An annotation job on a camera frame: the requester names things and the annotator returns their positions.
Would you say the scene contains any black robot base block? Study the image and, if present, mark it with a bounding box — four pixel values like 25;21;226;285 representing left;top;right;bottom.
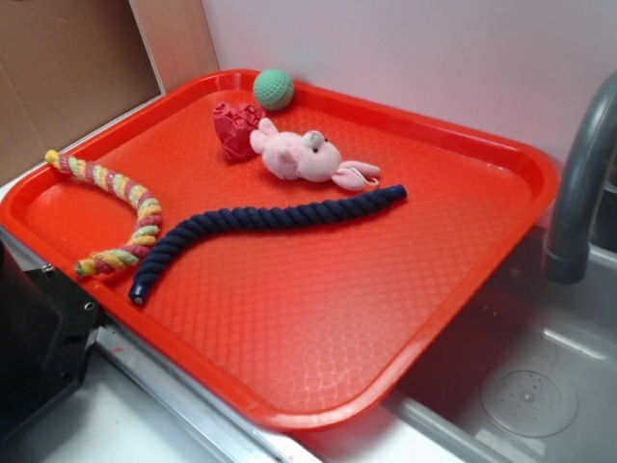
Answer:
1;246;101;442

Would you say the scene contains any red plastic tray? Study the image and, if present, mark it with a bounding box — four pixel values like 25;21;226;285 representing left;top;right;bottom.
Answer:
1;70;558;431

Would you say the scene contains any pink plush bunny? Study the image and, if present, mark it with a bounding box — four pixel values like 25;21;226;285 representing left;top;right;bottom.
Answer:
250;118;381;191

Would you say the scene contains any red fabric heart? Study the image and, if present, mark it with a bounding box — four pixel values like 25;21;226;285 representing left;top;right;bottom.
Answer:
213;102;266;162

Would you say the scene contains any green dimpled ball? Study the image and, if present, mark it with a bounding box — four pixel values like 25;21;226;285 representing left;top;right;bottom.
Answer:
253;68;295;111

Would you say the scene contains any grey plastic sink basin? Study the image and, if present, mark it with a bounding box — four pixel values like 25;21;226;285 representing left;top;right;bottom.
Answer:
387;229;616;462

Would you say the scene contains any grey sink faucet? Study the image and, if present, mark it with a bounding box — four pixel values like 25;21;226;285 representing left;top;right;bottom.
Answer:
542;73;616;285

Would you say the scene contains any brown cardboard panel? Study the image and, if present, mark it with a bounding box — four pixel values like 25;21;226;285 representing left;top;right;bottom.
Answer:
1;1;218;183

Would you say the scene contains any dark blue twisted rope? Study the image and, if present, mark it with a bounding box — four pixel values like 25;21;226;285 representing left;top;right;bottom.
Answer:
127;183;408;305

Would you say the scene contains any multicolour twisted rope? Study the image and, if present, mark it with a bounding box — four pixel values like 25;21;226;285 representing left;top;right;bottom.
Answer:
44;149;164;280

